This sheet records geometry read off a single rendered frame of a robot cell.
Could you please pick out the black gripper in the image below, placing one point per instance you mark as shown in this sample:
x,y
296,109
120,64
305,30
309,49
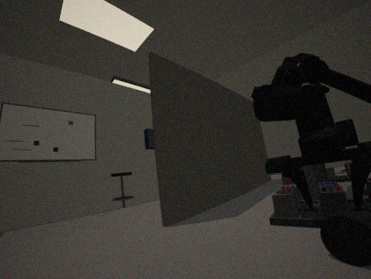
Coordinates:
x,y
360,167

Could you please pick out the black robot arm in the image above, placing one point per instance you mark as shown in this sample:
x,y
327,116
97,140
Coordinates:
x,y
286,100

